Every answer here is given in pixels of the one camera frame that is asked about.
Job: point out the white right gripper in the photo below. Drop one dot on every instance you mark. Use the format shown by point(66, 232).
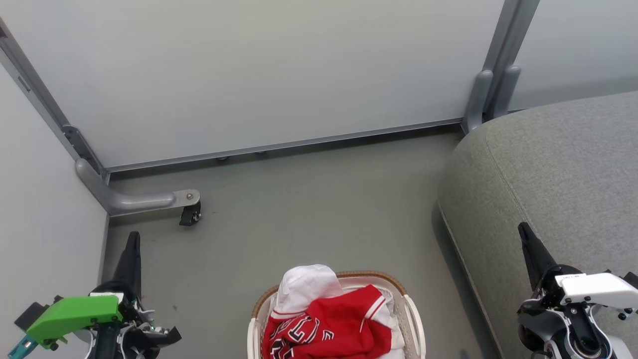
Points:
point(598, 289)

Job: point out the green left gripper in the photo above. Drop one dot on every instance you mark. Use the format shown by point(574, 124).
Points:
point(75, 314)

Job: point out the red jersey with black number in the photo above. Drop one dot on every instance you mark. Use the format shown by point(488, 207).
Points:
point(289, 339)

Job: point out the red shorts with white trim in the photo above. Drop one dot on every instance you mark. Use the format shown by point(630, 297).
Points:
point(354, 319)

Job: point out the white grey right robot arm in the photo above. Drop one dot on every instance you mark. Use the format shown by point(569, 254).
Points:
point(573, 329)

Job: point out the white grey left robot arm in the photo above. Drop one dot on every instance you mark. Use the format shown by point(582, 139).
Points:
point(107, 346)

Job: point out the grey fabric sofa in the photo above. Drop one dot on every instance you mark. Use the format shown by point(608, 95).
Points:
point(548, 174)

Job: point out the grey partition foot tube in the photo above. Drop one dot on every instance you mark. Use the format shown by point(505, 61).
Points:
point(124, 201)

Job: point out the black caster wheel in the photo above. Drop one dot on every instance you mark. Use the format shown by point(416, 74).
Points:
point(190, 214)

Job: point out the white plastic laundry basket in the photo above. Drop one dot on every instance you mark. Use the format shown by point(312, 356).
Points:
point(413, 324)

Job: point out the white garment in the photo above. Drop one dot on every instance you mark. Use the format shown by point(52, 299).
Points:
point(304, 286)

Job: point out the grey partition corner post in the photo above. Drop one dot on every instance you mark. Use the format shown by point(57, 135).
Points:
point(45, 99)

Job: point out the grey partition bottom rail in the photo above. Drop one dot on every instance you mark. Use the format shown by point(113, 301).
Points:
point(279, 148)

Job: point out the grey partition post with feet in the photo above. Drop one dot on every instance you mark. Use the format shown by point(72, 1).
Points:
point(503, 50)

